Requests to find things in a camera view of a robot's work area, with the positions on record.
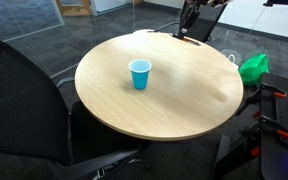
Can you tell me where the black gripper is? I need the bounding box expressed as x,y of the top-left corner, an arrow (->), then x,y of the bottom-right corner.
177,0 -> 202,38

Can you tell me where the orange and black pen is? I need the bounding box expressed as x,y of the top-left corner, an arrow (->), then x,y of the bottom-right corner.
173,32 -> 201,46

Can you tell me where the light blue plastic cup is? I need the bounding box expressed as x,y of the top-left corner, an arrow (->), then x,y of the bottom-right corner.
128,58 -> 153,91

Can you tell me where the black mesh office chair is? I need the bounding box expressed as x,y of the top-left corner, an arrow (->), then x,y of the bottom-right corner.
0,38 -> 152,180
178,3 -> 227,44

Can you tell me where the green plastic bag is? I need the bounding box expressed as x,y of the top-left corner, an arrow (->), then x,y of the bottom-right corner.
237,53 -> 270,88

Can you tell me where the orange and black clamp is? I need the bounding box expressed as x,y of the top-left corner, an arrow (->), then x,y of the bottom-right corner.
238,115 -> 288,158
235,83 -> 288,122

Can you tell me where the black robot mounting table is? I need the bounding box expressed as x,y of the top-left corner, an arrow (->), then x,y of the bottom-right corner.
213,72 -> 288,180

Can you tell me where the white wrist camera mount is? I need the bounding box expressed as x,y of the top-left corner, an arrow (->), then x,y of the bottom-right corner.
204,0 -> 234,9

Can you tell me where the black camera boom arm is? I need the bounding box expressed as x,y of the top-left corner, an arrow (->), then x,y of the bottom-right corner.
263,0 -> 288,7

